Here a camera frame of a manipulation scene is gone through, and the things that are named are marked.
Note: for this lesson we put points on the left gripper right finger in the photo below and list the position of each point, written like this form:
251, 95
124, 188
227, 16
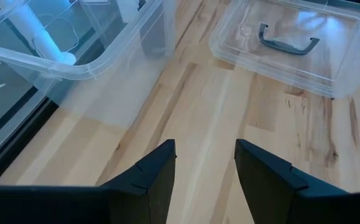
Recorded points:
291, 202

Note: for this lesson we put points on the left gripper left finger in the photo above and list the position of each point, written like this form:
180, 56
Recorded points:
74, 205

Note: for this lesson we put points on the clear plastic storage box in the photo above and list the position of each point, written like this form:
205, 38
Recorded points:
74, 70

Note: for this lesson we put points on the white pole with round base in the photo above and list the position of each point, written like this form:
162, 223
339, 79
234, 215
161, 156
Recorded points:
33, 31

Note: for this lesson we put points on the black aluminium table frame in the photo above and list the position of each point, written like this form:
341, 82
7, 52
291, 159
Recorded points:
21, 134

